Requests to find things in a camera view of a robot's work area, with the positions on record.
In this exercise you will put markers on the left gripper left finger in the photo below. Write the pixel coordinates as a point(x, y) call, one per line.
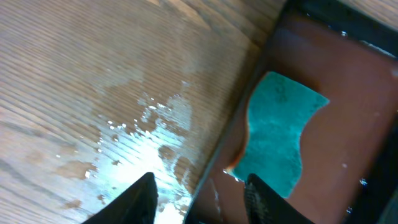
point(136, 205)

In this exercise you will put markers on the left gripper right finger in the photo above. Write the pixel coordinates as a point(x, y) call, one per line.
point(265, 206)

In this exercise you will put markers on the green yellow sponge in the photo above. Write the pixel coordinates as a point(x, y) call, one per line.
point(278, 111)

